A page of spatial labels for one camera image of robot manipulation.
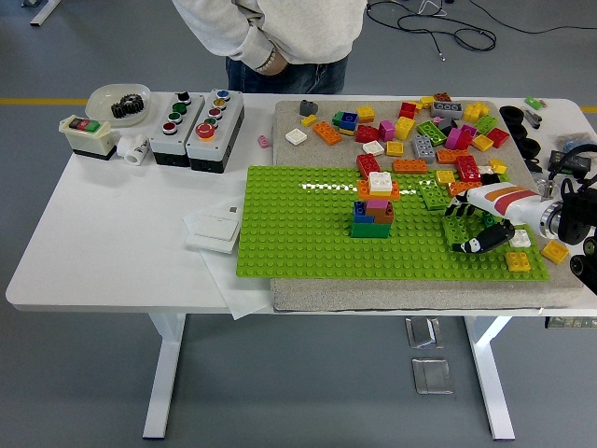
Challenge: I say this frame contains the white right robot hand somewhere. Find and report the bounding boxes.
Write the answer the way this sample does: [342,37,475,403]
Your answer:
[442,184,547,256]

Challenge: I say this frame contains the person's right hand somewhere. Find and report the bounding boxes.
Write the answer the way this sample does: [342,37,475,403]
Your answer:
[268,46,289,76]

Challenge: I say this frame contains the lime long toy brick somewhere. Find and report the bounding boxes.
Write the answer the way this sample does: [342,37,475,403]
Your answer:
[416,119,448,144]
[441,215,481,253]
[419,181,451,211]

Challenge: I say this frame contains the orange long toy brick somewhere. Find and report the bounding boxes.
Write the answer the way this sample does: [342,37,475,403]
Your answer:
[356,180,401,202]
[312,120,345,147]
[392,158,429,175]
[447,181,484,197]

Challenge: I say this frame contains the red long toy brick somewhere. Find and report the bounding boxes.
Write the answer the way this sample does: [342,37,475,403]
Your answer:
[356,153,383,181]
[455,155,482,183]

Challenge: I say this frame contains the lime square toy brick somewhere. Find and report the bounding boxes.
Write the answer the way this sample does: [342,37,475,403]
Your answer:
[474,113,501,134]

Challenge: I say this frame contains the blue green yellow brick stack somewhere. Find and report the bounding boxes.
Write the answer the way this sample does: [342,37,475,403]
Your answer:
[331,110,360,137]

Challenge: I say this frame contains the grey long toy brick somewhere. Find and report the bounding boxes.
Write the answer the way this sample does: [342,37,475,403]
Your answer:
[430,101,465,118]
[411,133,438,164]

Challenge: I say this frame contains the green square toy brick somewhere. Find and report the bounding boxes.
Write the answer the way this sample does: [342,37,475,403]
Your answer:
[349,222,392,239]

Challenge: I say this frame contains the green studded baseplate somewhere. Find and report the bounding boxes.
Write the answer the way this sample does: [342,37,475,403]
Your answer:
[236,165,550,283]

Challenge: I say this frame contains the person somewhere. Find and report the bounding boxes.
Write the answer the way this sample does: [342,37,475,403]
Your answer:
[171,0,368,95]

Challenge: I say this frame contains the black device green display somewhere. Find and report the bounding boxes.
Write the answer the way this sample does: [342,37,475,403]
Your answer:
[546,148,593,176]

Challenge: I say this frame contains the grey-brown mat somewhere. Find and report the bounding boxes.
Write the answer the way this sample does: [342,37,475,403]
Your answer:
[271,99,586,313]

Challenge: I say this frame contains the emergency stop control box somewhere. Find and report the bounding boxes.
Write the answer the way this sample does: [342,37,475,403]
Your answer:
[186,88,246,174]

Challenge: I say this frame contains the three-button control box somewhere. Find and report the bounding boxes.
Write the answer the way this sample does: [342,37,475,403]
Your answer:
[148,91,206,168]

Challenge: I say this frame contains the dark keyed panel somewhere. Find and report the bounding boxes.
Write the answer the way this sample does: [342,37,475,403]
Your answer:
[544,315,597,330]

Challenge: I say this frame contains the silver floor socket plate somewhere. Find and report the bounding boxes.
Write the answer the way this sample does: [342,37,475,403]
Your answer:
[404,315,444,350]
[410,357,454,397]

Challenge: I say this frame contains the black metal gears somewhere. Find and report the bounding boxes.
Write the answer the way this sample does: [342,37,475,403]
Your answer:
[110,92,146,123]

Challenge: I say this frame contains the white pipe tee fitting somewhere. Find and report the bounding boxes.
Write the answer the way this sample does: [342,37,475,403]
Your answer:
[116,133,151,167]

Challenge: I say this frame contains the white table leg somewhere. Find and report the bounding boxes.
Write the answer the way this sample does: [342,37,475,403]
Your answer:
[464,315,517,442]
[142,312,187,440]

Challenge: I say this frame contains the white bowl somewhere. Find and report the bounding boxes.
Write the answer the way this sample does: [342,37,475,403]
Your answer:
[86,82,153,128]

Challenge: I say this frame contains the white furniture foot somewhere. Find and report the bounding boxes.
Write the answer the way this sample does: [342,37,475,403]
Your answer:
[30,0,62,27]

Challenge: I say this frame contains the white paper sheet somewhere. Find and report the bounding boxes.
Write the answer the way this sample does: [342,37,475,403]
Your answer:
[182,200,274,322]

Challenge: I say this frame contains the beaded bracelet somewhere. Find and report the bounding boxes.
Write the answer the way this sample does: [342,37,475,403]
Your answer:
[255,49,277,74]

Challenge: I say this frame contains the looped black floor cable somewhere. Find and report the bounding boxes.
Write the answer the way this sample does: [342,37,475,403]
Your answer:
[367,0,496,63]

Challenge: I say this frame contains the long black floor cable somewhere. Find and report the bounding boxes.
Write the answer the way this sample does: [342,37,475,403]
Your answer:
[470,0,597,35]

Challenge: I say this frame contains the white wall switch plate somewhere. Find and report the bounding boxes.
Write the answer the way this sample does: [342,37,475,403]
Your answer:
[185,212,243,256]

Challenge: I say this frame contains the white red-green switch box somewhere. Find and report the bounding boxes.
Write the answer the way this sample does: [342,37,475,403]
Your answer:
[59,114,118,162]

